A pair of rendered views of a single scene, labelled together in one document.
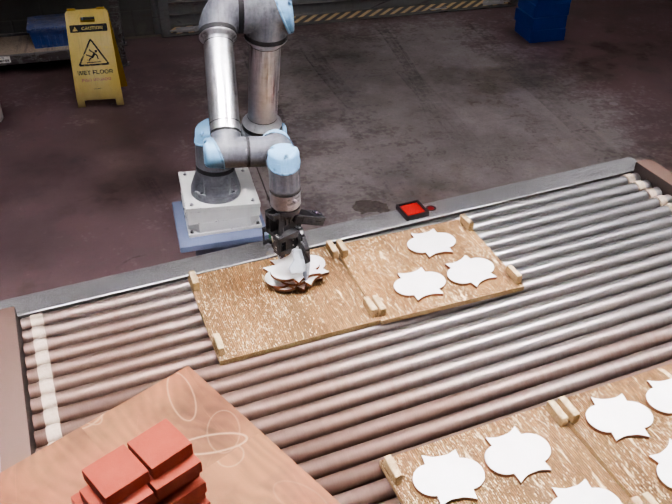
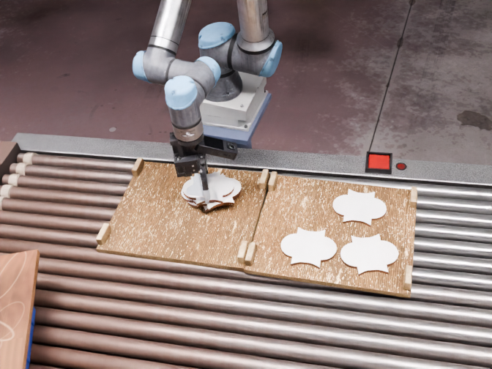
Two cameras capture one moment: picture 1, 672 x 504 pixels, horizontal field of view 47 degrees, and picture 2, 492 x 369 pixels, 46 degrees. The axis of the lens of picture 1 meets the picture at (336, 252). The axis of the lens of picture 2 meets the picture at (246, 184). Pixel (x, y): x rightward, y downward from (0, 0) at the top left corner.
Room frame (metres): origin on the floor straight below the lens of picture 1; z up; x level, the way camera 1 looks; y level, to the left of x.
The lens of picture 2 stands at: (0.78, -0.70, 2.12)
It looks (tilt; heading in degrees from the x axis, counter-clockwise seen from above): 45 degrees down; 39
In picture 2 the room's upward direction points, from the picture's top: 7 degrees counter-clockwise
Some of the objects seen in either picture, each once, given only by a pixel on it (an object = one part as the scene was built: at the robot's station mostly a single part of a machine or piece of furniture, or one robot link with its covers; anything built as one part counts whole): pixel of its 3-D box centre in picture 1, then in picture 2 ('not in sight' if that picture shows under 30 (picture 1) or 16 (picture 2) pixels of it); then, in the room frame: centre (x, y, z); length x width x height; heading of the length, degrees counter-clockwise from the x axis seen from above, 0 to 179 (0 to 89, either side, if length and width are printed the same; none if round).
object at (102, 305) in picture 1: (371, 242); (316, 182); (1.84, -0.10, 0.90); 1.95 x 0.05 x 0.05; 113
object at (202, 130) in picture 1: (217, 142); (219, 47); (2.03, 0.35, 1.13); 0.13 x 0.12 x 0.14; 101
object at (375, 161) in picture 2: (412, 210); (378, 162); (1.98, -0.23, 0.92); 0.06 x 0.06 x 0.01; 23
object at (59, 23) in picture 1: (56, 30); not in sight; (5.58, 2.07, 0.22); 0.40 x 0.31 x 0.16; 105
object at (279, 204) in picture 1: (286, 198); (187, 127); (1.59, 0.12, 1.21); 0.08 x 0.08 x 0.05
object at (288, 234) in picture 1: (284, 226); (189, 151); (1.59, 0.13, 1.13); 0.09 x 0.08 x 0.12; 130
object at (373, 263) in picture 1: (425, 267); (334, 230); (1.69, -0.25, 0.93); 0.41 x 0.35 x 0.02; 110
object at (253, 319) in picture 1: (280, 299); (187, 211); (1.54, 0.14, 0.93); 0.41 x 0.35 x 0.02; 111
